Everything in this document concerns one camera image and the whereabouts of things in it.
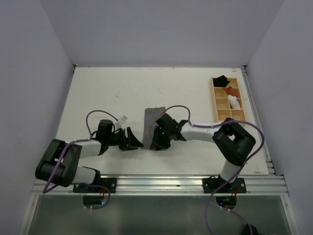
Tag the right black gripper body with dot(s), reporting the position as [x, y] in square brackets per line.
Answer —
[164, 138]

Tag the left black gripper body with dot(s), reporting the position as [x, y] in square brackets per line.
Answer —
[118, 139]

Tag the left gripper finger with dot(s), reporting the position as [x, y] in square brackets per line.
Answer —
[126, 141]
[133, 142]

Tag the grey striped underwear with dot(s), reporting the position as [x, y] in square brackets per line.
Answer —
[150, 117]

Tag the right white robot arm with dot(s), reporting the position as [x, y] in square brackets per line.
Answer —
[233, 141]

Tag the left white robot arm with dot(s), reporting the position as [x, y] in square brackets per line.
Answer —
[60, 162]

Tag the wooden compartment tray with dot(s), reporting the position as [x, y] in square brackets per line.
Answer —
[226, 98]

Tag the white rolled cloth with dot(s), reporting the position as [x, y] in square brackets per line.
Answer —
[234, 104]

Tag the black rolled cloth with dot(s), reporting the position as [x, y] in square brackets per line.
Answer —
[221, 81]

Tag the orange rolled cloth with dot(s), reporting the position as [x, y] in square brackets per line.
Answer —
[231, 91]

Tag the black object bottom edge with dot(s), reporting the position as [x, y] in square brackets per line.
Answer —
[250, 230]

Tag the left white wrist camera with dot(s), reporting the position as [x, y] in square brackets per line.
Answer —
[120, 122]

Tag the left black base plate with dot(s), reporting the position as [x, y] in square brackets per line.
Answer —
[103, 185]

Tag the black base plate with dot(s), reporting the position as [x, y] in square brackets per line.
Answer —
[210, 184]
[103, 185]

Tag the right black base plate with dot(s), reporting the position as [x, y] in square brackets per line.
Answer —
[210, 184]

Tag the aluminium rail frame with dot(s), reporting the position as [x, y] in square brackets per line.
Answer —
[193, 185]

